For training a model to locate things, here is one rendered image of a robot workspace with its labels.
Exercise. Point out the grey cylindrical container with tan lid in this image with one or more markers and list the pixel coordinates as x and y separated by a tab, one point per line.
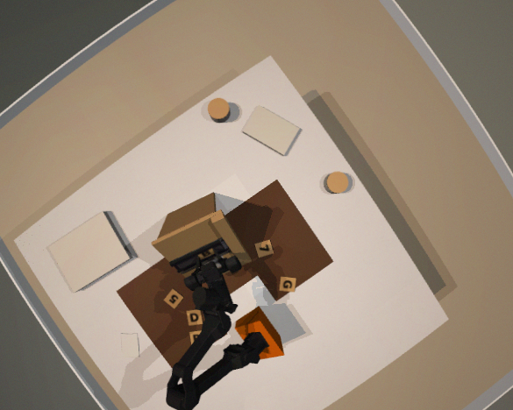
219	110
335	182

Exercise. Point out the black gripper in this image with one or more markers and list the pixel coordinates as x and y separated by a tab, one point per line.
231	264

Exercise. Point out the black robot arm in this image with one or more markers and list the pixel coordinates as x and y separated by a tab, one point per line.
214	304

